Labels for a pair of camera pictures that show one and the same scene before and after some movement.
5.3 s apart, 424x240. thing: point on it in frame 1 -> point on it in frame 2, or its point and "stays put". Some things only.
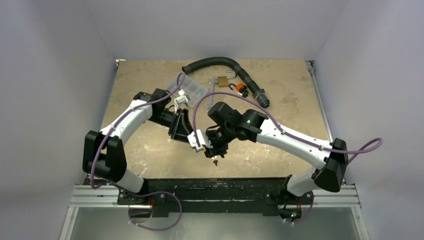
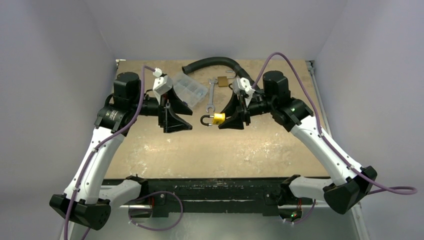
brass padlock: x=223 y=81 stays put
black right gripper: x=216 y=145 -> x=245 y=108
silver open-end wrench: x=211 y=98 stays put
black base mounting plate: x=263 y=195 stays put
